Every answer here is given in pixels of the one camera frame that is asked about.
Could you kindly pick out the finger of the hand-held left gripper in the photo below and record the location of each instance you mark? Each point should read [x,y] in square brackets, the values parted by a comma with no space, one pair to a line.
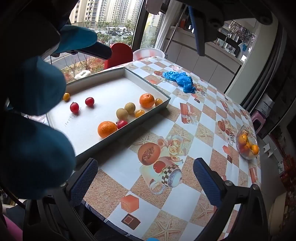
[99,49]
[197,34]

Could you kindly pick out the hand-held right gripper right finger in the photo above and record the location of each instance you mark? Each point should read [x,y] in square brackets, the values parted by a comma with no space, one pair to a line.
[208,185]

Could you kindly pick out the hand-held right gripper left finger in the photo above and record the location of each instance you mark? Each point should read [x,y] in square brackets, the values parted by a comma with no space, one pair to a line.
[84,183]

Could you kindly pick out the grey shallow tray box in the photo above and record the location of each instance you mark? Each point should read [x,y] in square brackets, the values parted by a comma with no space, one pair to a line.
[104,97]

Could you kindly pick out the red cherry tomato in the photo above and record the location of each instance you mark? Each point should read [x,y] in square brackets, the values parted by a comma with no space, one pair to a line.
[74,107]
[122,124]
[89,101]

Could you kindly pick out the yellow cherry tomato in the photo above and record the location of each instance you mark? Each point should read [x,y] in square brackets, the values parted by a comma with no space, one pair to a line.
[66,96]
[139,113]
[158,102]

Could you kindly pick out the tangerine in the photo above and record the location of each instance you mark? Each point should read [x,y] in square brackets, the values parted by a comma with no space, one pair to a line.
[146,100]
[107,129]

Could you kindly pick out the tan longan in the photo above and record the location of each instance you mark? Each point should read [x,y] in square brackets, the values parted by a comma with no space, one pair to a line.
[121,114]
[130,108]

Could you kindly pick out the person's left forearm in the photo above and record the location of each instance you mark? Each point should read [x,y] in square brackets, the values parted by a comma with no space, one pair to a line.
[9,229]

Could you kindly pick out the person's left hand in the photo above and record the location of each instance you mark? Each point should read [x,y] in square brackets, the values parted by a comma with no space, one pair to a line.
[34,150]

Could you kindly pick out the red chair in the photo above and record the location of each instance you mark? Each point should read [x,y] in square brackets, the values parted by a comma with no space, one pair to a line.
[120,54]

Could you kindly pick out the white counter cabinet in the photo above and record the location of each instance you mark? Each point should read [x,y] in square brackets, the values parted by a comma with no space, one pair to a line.
[208,59]

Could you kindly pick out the white curtain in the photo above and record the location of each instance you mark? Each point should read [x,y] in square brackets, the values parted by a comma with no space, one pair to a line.
[163,30]

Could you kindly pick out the pile of blue gloves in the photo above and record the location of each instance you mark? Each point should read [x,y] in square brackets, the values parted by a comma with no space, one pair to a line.
[181,80]

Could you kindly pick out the clear glass bowl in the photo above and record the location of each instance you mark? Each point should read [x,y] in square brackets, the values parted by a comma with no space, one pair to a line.
[247,155]

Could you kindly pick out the white chair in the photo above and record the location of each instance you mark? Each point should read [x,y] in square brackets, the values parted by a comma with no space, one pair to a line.
[149,53]

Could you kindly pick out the red apple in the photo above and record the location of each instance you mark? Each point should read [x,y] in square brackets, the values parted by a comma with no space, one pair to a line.
[242,148]

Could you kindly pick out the small orange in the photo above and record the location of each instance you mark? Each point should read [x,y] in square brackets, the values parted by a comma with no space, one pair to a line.
[254,149]
[242,138]

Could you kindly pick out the printed checkered tablecloth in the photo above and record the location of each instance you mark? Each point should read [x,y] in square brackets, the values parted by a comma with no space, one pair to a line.
[203,120]

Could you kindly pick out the pink plastic stool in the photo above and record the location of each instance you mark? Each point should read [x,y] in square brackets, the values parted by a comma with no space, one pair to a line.
[259,118]

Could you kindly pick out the white printed bag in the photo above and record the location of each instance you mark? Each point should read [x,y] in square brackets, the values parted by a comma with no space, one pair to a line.
[266,105]

